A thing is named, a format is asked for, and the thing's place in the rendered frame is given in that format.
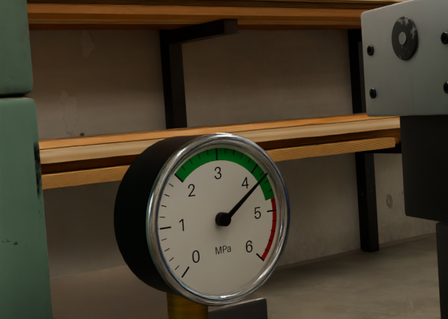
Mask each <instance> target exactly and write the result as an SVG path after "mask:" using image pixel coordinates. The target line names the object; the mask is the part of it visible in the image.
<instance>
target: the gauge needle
mask: <svg viewBox="0 0 448 319"><path fill-rule="evenodd" d="M267 174H268V173H266V174H265V175H264V176H263V177H262V178H261V179H260V180H259V181H258V182H257V183H256V184H255V185H254V186H253V187H252V188H251V189H250V190H249V192H248V193H247V194H246V195H245V196H244V197H243V198H242V199H241V200H240V201H239V202H238V203H237V204H236V205H235V207H234V208H233V209H232V210H231V211H230V212H229V213H225V212H219V213H218V214H217V215H216V217H215V221H216V223H217V225H218V226H228V225H229V224H230V223H231V217H232V216H233V215H234V213H235V212H236V211H237V210H238V209H239V208H240V207H241V205H242V204H243V203H244V202H245V200H246V199H247V198H248V197H249V196H250V195H251V194H252V192H253V191H254V190H255V188H256V187H257V186H258V185H259V184H260V183H261V182H262V181H263V179H264V178H265V177H266V176H267Z"/></svg>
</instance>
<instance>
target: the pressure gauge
mask: <svg viewBox="0 0 448 319"><path fill-rule="evenodd" d="M266 173H268V174H267V176H266V177H265V178H264V179H263V181H262V182H261V183H260V184H259V185H258V186H257V187H256V188H255V190H254V191H253V192H252V194H251V195H250V196H249V197H248V198H247V199H246V200H245V202H244V203H243V204H242V205H241V207H240V208H239V209H238V210H237V211H236V212H235V213H234V215H233V216H232V217H231V223H230V224H229V225H228V226H218V225H217V223H216V221H215V217H216V215H217V214H218V213H219V212H225V213H229V212H230V211H231V210H232V209H233V208H234V207H235V205H236V204H237V203H238V202H239V201H240V200H241V199H242V198H243V197H244V196H245V195H246V194H247V193H248V192H249V190H250V189H251V188H252V187H253V186H254V185H255V184H256V183H257V182H258V181H259V180H260V179H261V178H262V177H263V176H264V175H265V174H266ZM289 226H290V205H289V196H288V193H287V188H286V185H285V182H284V180H283V177H282V175H281V172H280V171H279V169H278V167H277V166H276V164H275V162H274V161H273V160H272V158H271V157H270V156H269V154H268V153H267V152H266V151H265V150H264V149H263V148H262V147H260V146H259V145H257V144H256V143H255V142H253V141H251V140H250V139H248V138H246V137H243V136H241V135H237V134H234V133H225V132H224V133H210V134H206V135H182V136H175V137H168V138H166V139H163V140H161V141H158V142H156V143H154V144H153V145H151V146H149V147H148V148H147V149H145V150H144V151H143V152H142V153H140V154H139V155H138V156H137V158H136V159H135V160H134V161H133V163H132V164H131V165H130V166H129V168H128V170H127V171H126V172H125V175H124V176H123V179H122V180H121V183H120V185H119V189H118V192H117V196H116V198H115V207H114V229H115V238H116V241H117V245H118V247H119V251H120V253H121V255H122V257H123V259H124V261H125V263H126V264H127V265H128V267H129V268H130V270H131V271H132V272H133V273H134V275H136V277H138V279H140V280H141V281H143V282H144V283H146V285H148V286H150V287H152V288H154V289H156V290H160V291H162V292H166V295H167V313H168V318H169V319H209V311H208V306H226V305H230V304H234V303H236V302H239V301H241V300H243V299H245V298H246V297H248V296H250V295H252V294H253V293H254V292H255V291H257V290H258V289H259V288H260V287H261V286H262V285H263V284H264V283H265V282H266V281H267V279H268V278H269V277H270V276H271V275H272V273H273V272H274V270H275V269H276V267H277V265H278V263H279V261H280V259H281V257H282V255H283V252H284V249H285V246H286V243H287V238H288V235H289Z"/></svg>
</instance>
